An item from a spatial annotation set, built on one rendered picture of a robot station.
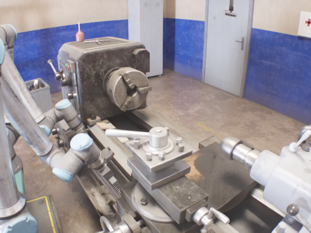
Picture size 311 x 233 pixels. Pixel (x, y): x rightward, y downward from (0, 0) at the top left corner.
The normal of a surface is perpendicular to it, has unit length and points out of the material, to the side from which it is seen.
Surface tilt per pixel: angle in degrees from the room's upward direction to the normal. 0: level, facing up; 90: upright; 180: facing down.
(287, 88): 90
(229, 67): 90
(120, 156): 36
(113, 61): 90
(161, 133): 0
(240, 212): 12
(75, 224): 0
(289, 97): 90
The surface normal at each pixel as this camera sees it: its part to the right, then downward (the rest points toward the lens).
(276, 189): -0.81, 0.20
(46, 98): 0.66, 0.34
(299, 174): 0.00, -0.89
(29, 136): 0.41, 0.57
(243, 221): 0.15, -0.68
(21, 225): 0.81, 0.34
